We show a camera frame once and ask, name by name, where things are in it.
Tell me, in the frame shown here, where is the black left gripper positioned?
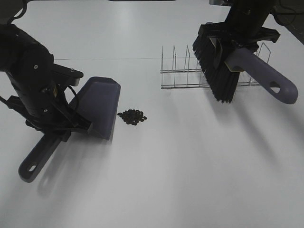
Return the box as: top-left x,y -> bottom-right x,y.
6,63 -> 84,134

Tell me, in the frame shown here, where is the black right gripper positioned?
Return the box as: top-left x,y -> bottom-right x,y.
198,22 -> 280,50

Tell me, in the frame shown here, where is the purple plastic dustpan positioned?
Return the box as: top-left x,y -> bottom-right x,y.
18,76 -> 121,183

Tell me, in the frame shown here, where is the pile of coffee beans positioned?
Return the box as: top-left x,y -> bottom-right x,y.
117,109 -> 147,126

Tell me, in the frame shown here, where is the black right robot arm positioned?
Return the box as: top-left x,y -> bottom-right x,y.
198,0 -> 280,45

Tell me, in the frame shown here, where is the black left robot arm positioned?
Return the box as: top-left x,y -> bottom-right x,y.
0,25 -> 90,133

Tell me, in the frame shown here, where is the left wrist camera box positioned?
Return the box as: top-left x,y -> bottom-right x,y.
63,68 -> 84,86

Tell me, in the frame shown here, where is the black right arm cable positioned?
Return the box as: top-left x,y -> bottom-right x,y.
273,0 -> 304,27

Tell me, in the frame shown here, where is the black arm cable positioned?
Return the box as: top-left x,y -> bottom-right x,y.
273,0 -> 304,27
4,0 -> 28,26

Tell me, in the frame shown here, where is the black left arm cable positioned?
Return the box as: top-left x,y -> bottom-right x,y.
4,0 -> 28,26

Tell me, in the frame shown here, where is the chrome wire rack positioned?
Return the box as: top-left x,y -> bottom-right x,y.
160,42 -> 271,89

